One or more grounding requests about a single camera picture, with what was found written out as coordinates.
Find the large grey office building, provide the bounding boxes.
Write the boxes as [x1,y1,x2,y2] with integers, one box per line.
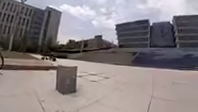
[0,0,64,55]

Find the group of people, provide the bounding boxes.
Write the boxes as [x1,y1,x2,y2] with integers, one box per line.
[41,54,58,63]

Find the long low concrete wall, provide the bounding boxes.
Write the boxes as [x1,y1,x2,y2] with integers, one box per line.
[66,38,198,72]

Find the low distant building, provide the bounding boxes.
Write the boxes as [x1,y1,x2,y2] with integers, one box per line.
[65,32,118,54]

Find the low concrete ledge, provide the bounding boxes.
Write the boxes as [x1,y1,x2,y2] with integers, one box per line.
[0,56,59,75]

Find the grey concrete block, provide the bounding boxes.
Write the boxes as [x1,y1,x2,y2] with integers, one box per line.
[54,64,79,97]

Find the tiered grey building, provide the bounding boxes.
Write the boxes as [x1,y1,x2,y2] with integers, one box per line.
[113,6,198,54]

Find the trees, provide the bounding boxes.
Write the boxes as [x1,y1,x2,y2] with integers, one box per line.
[0,32,65,55]

